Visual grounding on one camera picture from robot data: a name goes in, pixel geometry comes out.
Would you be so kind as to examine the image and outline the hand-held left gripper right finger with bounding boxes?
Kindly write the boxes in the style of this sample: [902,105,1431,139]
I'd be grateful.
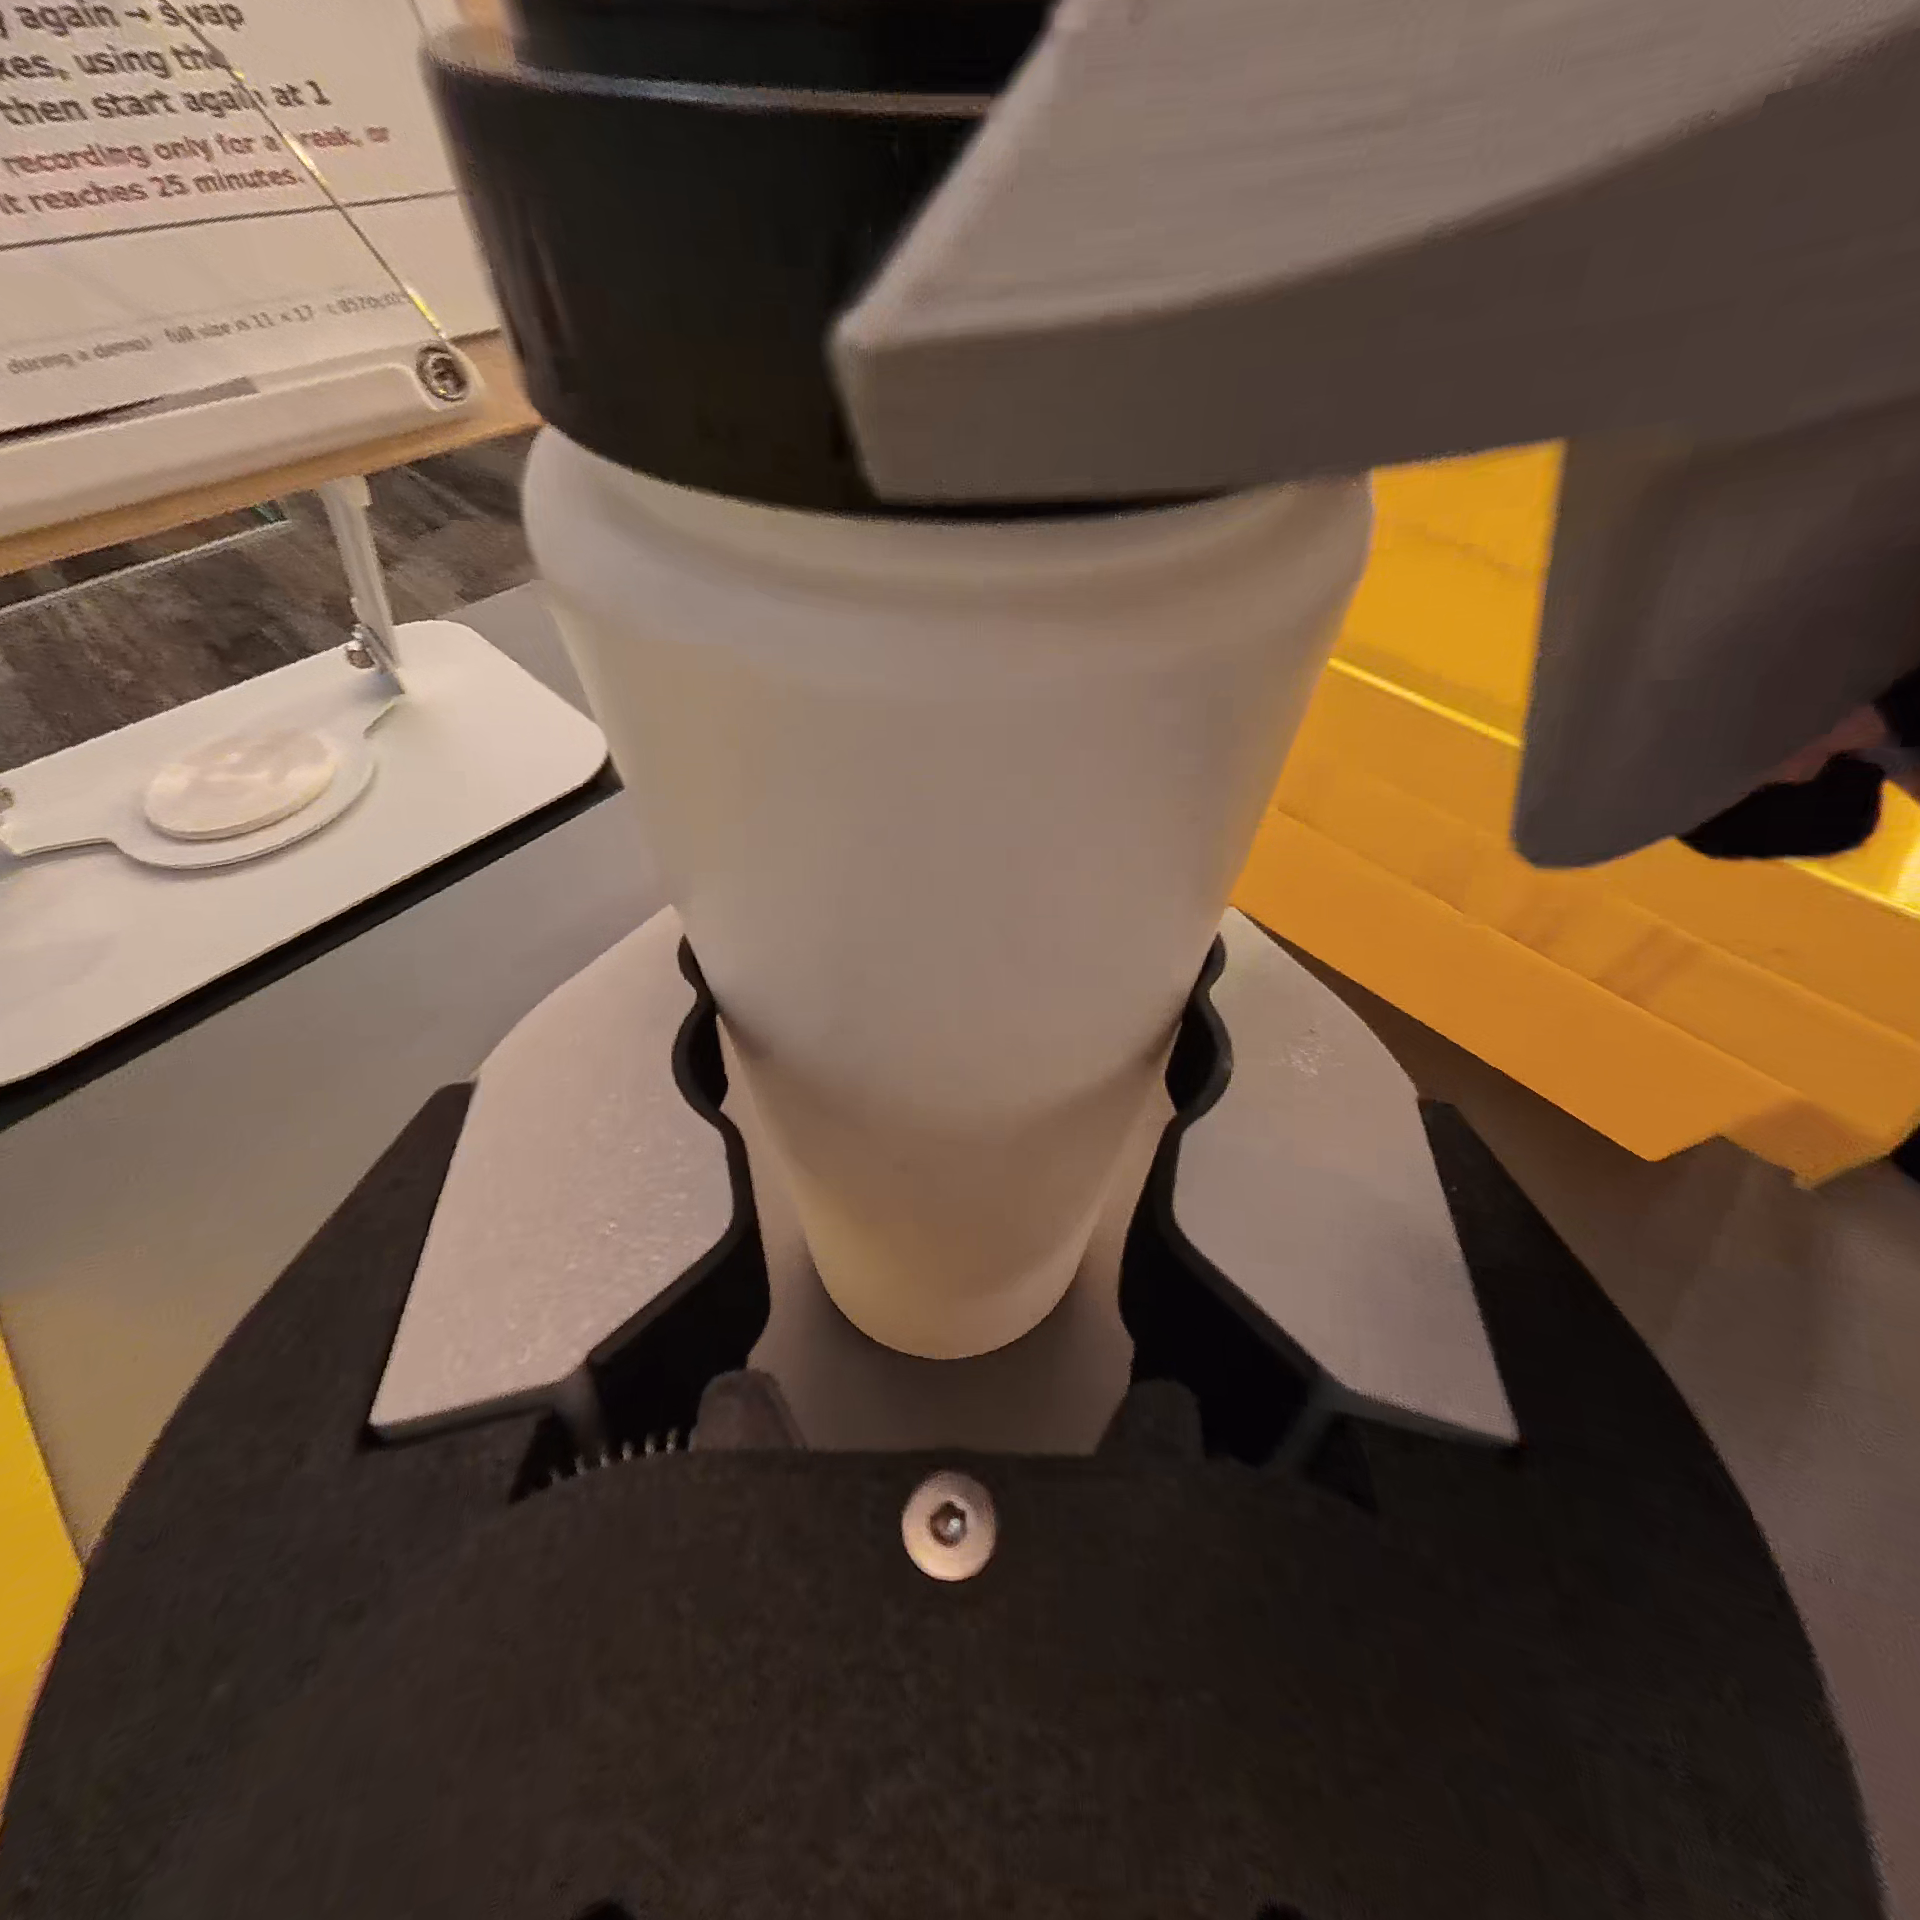
[1128,903,1522,1451]

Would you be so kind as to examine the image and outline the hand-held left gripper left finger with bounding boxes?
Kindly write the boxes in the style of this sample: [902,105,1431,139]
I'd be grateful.
[363,903,774,1445]

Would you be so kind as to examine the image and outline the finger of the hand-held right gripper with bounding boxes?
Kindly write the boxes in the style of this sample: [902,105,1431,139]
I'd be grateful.
[831,0,1920,513]

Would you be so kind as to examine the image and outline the yellow plastic bin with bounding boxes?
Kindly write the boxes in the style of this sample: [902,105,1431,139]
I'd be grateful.
[0,1334,85,1750]
[1231,440,1920,1187]

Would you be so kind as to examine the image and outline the white plastic bottle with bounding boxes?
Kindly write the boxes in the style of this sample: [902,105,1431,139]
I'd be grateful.
[517,426,1376,1363]

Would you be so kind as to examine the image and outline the black bottle lid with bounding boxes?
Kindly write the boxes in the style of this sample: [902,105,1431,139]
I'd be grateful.
[420,0,1367,522]

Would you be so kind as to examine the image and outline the person's right hand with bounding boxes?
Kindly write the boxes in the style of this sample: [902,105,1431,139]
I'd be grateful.
[1778,693,1920,819]

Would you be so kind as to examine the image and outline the printed instruction sheet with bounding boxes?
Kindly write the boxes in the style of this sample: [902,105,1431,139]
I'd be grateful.
[0,0,503,438]

